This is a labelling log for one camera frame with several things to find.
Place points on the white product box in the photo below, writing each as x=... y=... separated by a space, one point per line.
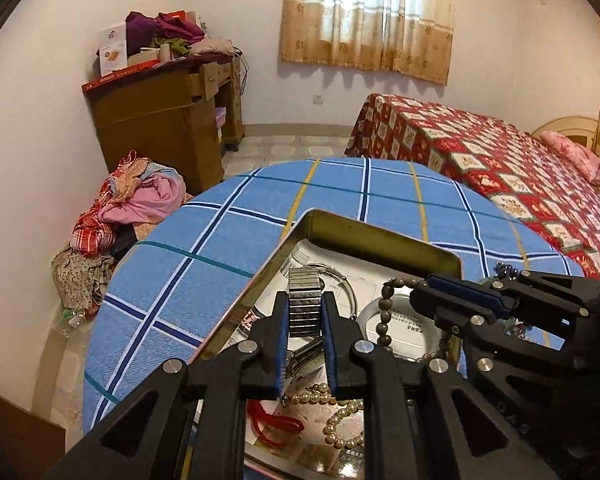
x=112 y=49

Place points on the cream wooden headboard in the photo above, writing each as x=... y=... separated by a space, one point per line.
x=579 y=129

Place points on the pink pillow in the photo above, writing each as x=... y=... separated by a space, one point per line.
x=583 y=159

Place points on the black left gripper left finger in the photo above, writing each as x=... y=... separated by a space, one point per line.
x=186 y=420

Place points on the white wall socket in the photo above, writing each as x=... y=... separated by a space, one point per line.
x=318 y=98

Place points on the blue plaid tablecloth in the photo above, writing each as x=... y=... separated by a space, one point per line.
x=171 y=290

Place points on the silver metal watch band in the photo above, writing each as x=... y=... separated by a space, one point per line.
x=305 y=302

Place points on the red patterned bedspread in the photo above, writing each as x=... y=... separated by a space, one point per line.
x=515 y=170

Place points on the clothes pile on floor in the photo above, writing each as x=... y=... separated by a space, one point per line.
x=132 y=201

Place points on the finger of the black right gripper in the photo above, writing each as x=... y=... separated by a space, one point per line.
x=548 y=294
x=451 y=302

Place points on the brown wooden desk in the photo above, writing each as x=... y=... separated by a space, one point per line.
x=181 y=114

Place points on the beige floral window curtain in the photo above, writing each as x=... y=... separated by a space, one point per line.
x=409 y=37

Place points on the red flat box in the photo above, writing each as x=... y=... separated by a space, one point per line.
x=119 y=74

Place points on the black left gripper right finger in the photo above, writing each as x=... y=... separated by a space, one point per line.
x=421 y=421

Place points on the white jade bangle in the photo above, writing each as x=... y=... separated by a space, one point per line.
x=412 y=335

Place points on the pile of clothes on desk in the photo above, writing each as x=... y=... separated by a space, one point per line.
x=183 y=36

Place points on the red cord knot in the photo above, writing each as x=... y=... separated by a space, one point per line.
x=261 y=418

